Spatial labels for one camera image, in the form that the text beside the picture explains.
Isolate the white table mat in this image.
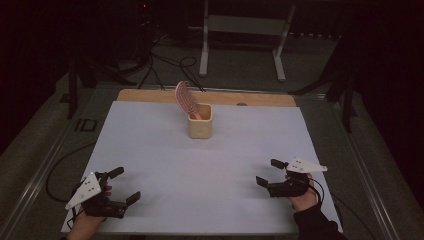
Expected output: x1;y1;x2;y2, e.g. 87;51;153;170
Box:
60;100;344;234

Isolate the beige square holder cup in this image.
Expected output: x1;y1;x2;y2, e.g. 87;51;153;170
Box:
187;103;214;140

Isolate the black tripod stand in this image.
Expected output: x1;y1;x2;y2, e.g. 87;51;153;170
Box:
289;33;360;134
59;49;138;120

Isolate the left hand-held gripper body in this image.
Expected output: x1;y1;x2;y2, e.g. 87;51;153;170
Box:
64;171;129;219

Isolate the white metal stand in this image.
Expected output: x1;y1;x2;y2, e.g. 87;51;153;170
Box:
188;0;297;83

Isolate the person's right hand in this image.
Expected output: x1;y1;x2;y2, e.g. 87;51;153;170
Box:
285;172;319;213

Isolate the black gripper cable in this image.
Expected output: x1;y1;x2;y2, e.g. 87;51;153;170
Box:
66;181;88;232
308;177;326;207

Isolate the long black floor cable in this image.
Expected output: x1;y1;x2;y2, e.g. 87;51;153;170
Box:
45;141;98;203

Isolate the pink slotted spatula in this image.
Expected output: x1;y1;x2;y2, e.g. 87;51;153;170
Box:
174;80;204;121

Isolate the black looped floor cable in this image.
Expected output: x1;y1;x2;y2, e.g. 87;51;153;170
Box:
138;34;207;93

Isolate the thin black floor cable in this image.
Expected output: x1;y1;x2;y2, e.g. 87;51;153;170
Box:
331;194;378;240

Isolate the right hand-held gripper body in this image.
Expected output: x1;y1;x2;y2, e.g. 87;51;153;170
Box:
266;157;328;198

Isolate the black square floor socket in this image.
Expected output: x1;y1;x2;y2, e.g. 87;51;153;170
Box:
74;117;99;133

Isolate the person's left hand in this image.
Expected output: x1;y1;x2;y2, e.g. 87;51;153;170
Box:
65;184;113;240

